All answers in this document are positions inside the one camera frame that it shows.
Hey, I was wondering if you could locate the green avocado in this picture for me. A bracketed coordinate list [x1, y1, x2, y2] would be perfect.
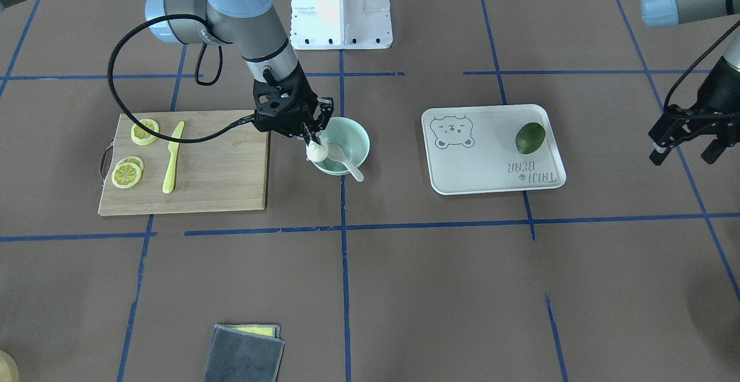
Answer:
[515, 122, 546, 155]

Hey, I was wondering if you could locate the upper lemon slice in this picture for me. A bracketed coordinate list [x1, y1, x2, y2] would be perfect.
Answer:
[130, 118, 160, 146]

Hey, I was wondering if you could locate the lower stacked lemon slice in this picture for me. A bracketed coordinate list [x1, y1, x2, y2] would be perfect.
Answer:
[116, 155, 145, 172]

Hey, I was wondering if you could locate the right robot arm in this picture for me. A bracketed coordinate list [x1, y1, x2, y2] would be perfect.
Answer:
[2, 0, 334, 147]

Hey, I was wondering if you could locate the light green bowl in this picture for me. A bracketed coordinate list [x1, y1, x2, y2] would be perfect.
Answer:
[312, 118, 370, 176]

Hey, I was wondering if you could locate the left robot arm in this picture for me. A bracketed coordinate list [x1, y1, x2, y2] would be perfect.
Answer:
[641, 0, 739, 166]

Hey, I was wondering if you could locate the single lemon slice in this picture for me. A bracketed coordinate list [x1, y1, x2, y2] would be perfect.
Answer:
[111, 162, 142, 189]

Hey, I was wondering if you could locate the cream bear serving tray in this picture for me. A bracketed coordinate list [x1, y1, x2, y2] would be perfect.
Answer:
[421, 103, 567, 195]

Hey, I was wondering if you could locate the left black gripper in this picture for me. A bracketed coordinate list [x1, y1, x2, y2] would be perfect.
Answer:
[649, 57, 739, 166]

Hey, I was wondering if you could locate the white steamed bun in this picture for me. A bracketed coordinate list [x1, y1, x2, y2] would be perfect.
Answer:
[306, 142, 328, 163]

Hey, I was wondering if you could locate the white ceramic soup spoon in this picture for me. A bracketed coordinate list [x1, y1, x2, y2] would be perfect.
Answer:
[328, 143, 364, 182]

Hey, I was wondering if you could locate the yellow plastic knife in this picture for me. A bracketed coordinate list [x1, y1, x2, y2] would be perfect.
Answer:
[162, 121, 185, 194]

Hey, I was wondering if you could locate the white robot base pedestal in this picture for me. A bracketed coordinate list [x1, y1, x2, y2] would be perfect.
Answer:
[289, 0, 394, 50]

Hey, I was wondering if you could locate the bamboo cutting board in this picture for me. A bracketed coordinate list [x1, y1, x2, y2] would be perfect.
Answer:
[98, 115, 270, 216]

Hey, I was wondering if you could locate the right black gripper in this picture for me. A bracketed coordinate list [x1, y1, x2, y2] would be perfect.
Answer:
[266, 65, 335, 147]

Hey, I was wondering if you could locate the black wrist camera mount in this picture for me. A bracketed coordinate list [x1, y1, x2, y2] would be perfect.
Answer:
[252, 77, 318, 139]

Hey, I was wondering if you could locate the grey folded cloth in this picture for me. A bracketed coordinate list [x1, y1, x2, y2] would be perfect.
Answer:
[203, 324, 284, 381]

